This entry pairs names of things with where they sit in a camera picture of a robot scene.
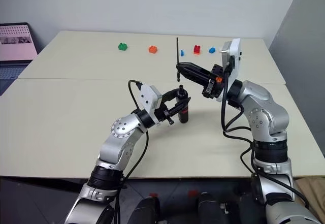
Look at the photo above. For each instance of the long metal screwdriver bit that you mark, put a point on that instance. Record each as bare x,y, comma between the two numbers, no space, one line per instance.
177,51

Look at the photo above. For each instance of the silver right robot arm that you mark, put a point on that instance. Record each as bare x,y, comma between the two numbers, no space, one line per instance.
266,107

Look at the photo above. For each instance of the small blue toy brick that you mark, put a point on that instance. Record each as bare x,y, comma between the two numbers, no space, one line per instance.
182,53

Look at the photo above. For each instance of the red toy brick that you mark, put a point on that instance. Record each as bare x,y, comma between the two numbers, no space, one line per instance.
197,50

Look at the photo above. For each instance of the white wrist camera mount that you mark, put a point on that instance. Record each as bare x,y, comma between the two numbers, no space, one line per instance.
148,99
234,59

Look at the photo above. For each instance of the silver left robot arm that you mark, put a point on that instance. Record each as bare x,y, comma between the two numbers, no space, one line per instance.
114,147

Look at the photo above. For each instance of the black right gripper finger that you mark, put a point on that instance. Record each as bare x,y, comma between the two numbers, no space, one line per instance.
196,78
194,67

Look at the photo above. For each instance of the beige cardboard box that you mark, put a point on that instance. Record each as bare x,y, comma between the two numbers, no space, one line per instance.
311,188

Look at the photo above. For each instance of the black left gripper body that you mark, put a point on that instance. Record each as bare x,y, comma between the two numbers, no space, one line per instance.
161,113

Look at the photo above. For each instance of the black electric screwdriver red label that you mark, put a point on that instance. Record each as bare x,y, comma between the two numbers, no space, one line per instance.
183,112

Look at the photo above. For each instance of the open laptop pink screen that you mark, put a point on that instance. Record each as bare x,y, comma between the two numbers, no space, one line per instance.
15,43

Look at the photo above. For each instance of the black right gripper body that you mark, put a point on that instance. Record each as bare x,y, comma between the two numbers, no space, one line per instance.
215,87

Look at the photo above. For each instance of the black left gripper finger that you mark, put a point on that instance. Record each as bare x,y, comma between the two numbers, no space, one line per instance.
180,106
170,92

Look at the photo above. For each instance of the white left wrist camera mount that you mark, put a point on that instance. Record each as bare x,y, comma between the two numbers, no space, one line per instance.
148,99

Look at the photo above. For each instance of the dark rounded shape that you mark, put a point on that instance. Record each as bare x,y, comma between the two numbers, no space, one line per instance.
143,210
210,208

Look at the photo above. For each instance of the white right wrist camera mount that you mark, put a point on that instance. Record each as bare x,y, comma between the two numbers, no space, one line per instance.
234,59

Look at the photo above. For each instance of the green toy brick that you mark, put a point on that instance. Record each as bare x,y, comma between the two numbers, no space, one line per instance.
123,47

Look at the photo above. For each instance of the orange toy brick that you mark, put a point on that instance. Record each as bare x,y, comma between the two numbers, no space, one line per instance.
153,49

